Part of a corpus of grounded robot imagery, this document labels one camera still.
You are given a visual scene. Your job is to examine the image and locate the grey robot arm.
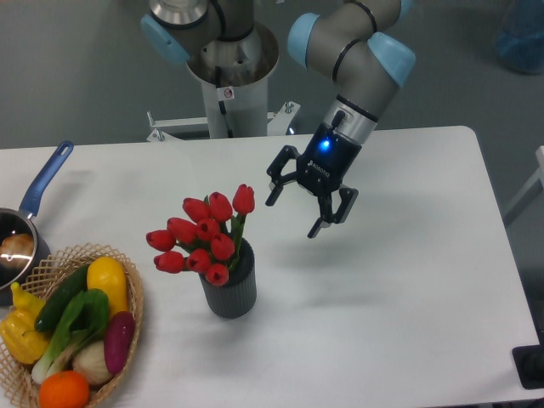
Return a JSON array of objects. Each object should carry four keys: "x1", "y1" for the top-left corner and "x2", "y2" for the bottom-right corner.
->
[{"x1": 140, "y1": 1, "x2": 416, "y2": 237}]

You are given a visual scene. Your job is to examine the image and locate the white furniture leg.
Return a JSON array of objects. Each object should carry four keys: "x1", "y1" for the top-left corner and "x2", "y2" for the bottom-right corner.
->
[{"x1": 502, "y1": 146, "x2": 543, "y2": 228}]

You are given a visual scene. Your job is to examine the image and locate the purple eggplant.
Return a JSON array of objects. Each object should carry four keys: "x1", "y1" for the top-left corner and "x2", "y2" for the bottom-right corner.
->
[{"x1": 104, "y1": 311, "x2": 135, "y2": 375}]

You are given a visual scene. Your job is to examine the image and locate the beige garlic bulb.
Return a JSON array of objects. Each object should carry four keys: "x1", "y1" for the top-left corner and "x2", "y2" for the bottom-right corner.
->
[{"x1": 72, "y1": 340, "x2": 113, "y2": 386}]

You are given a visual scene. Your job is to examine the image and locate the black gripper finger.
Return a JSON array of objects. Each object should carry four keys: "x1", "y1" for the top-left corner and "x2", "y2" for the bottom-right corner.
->
[
  {"x1": 265, "y1": 145, "x2": 300, "y2": 207},
  {"x1": 306, "y1": 184, "x2": 360, "y2": 240}
]

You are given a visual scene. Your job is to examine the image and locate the bread roll in saucepan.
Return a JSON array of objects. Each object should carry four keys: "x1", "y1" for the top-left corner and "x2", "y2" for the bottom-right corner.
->
[{"x1": 1, "y1": 233, "x2": 34, "y2": 270}]

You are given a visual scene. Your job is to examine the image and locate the woven wicker basket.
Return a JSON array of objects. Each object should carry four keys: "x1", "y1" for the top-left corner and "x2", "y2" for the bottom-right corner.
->
[{"x1": 1, "y1": 243, "x2": 144, "y2": 407}]

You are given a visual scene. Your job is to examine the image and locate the orange fruit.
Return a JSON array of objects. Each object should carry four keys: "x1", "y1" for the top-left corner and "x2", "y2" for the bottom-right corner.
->
[{"x1": 38, "y1": 371, "x2": 90, "y2": 408}]

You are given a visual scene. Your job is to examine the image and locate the blue handled saucepan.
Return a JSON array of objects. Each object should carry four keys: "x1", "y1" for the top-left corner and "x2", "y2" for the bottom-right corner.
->
[{"x1": 1, "y1": 141, "x2": 74, "y2": 307}]

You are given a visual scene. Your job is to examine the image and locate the red tulip bouquet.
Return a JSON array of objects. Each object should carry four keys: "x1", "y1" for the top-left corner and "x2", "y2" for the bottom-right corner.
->
[{"x1": 145, "y1": 184, "x2": 255, "y2": 286}]

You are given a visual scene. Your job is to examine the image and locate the yellow bell pepper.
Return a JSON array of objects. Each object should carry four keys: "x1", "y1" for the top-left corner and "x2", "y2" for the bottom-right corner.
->
[{"x1": 1, "y1": 282, "x2": 50, "y2": 365}]

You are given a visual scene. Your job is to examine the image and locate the dark grey ribbed vase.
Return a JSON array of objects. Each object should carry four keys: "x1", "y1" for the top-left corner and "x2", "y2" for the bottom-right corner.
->
[{"x1": 200, "y1": 238, "x2": 257, "y2": 319}]

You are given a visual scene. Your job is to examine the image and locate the black device at table edge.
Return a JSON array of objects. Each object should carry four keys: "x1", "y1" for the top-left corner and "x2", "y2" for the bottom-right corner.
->
[{"x1": 512, "y1": 345, "x2": 543, "y2": 389}]

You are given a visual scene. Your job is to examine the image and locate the dark green cucumber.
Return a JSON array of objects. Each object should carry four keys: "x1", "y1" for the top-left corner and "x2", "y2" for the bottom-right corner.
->
[{"x1": 34, "y1": 263, "x2": 90, "y2": 332}]

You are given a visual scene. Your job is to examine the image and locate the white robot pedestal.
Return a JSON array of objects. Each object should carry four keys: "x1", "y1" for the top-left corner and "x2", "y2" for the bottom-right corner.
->
[{"x1": 187, "y1": 22, "x2": 279, "y2": 123}]

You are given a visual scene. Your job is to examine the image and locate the green bok choy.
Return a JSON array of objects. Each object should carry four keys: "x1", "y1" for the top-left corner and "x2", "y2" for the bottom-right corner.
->
[{"x1": 31, "y1": 289, "x2": 109, "y2": 384}]

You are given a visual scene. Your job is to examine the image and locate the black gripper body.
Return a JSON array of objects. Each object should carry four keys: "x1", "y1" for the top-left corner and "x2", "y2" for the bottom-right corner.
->
[{"x1": 296, "y1": 123, "x2": 362, "y2": 198}]

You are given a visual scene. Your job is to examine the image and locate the yellow squash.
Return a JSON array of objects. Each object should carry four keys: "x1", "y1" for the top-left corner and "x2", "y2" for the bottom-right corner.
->
[{"x1": 87, "y1": 257, "x2": 128, "y2": 320}]

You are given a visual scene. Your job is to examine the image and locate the blue translucent bag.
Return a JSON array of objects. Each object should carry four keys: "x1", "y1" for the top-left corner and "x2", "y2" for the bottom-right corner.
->
[{"x1": 494, "y1": 0, "x2": 543, "y2": 75}]

